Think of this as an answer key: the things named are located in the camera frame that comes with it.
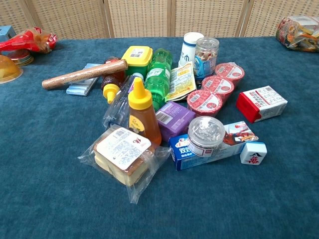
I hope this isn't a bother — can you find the green plastic soda bottle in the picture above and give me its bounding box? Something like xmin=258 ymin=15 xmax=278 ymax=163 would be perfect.
xmin=144 ymin=48 xmax=173 ymax=112

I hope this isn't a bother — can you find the dark syrup bottle yellow cap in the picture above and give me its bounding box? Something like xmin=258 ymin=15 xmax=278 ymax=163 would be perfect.
xmin=100 ymin=56 xmax=126 ymax=105

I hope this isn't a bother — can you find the clear jar with snacks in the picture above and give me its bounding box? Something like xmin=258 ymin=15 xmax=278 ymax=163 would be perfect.
xmin=194 ymin=37 xmax=220 ymax=80

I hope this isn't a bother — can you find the clear empty plastic bottle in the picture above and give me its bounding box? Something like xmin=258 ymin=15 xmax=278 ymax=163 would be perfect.
xmin=102 ymin=72 xmax=145 ymax=129

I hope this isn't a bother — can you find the packaged sandwich cake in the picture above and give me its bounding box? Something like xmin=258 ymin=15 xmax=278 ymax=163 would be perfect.
xmin=77 ymin=124 xmax=172 ymax=205

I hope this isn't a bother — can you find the red lidded jelly cup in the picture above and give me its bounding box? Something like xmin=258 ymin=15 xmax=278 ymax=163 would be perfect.
xmin=214 ymin=62 xmax=245 ymax=87
xmin=186 ymin=89 xmax=223 ymax=118
xmin=201 ymin=75 xmax=235 ymax=103

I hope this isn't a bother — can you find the light blue box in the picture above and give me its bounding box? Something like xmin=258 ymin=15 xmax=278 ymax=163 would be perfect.
xmin=0 ymin=25 xmax=17 ymax=43

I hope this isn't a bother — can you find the white blue paper cup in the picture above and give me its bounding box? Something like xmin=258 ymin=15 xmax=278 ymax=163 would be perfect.
xmin=178 ymin=32 xmax=205 ymax=68

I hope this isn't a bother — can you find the large mahjong tile block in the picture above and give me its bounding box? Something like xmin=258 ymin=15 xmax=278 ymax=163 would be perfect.
xmin=240 ymin=141 xmax=268 ymax=165

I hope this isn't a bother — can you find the round metal tin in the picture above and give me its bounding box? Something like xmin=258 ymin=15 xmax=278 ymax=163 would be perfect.
xmin=7 ymin=49 xmax=34 ymax=67

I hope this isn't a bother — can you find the light blue tissue pack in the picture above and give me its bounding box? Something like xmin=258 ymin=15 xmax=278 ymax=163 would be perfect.
xmin=66 ymin=63 xmax=100 ymax=97

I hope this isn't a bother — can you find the colourful snack bag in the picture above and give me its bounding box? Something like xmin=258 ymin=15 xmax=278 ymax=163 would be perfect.
xmin=275 ymin=15 xmax=319 ymax=53

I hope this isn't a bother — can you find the woven folding screen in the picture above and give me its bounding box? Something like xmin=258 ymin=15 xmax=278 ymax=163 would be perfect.
xmin=0 ymin=0 xmax=319 ymax=40

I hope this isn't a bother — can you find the blue white toothpaste box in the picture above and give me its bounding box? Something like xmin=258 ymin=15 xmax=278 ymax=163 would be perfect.
xmin=168 ymin=121 xmax=259 ymax=171

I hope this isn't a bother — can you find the purple soap box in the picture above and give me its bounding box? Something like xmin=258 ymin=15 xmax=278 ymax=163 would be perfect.
xmin=155 ymin=101 xmax=196 ymax=143

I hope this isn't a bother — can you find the yellow green sachet packet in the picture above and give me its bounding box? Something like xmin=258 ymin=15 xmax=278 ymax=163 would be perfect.
xmin=164 ymin=63 xmax=197 ymax=103

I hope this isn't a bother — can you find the clear round paperclip jar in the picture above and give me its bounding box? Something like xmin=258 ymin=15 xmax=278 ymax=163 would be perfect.
xmin=187 ymin=116 xmax=226 ymax=158

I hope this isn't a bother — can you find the orange translucent dome bowl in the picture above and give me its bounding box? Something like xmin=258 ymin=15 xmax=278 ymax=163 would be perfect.
xmin=0 ymin=54 xmax=24 ymax=84

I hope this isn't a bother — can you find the yellow lid green container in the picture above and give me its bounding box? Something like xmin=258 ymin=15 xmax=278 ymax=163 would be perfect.
xmin=121 ymin=45 xmax=154 ymax=78

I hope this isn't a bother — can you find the white box with red top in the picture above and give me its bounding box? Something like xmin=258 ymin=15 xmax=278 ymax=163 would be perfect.
xmin=236 ymin=85 xmax=289 ymax=124

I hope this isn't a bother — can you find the honey bottle yellow cap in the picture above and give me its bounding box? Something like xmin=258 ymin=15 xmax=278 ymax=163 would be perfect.
xmin=128 ymin=77 xmax=162 ymax=146

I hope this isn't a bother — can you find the red plastic snack bag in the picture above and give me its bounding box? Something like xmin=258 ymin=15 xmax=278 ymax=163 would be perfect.
xmin=0 ymin=26 xmax=58 ymax=54

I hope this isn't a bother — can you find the brown paper roll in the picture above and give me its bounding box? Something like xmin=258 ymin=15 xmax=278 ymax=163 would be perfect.
xmin=41 ymin=59 xmax=129 ymax=91

